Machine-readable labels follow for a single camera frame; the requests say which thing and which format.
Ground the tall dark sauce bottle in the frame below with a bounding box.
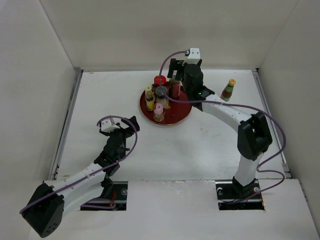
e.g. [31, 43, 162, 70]
[169, 75, 182, 100]

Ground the pink lid shaker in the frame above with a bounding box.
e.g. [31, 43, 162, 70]
[153, 103, 165, 123]

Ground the small brown yellow bottle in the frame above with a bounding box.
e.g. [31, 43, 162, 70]
[145, 90, 155, 112]

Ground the yellow lid shaker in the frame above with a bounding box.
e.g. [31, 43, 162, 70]
[144, 84, 155, 94]

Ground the black lid spice jar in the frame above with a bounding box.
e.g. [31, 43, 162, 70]
[155, 86, 168, 109]

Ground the red lid sauce jar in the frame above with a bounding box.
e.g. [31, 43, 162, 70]
[153, 75, 167, 88]

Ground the green label chili bottle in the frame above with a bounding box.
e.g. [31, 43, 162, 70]
[220, 78, 236, 102]

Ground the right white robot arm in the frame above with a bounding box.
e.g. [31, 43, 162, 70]
[167, 58, 273, 201]

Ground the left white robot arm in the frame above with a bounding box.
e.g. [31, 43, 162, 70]
[19, 115, 140, 238]

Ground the red round tray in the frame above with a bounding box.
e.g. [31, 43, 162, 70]
[139, 89, 192, 126]

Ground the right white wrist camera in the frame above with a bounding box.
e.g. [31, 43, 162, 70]
[185, 47, 201, 61]

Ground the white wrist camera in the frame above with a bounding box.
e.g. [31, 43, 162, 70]
[97, 117, 119, 133]
[185, 47, 201, 61]

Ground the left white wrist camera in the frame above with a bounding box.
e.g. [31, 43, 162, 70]
[97, 117, 119, 133]

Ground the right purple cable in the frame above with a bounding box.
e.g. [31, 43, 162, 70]
[158, 50, 287, 205]

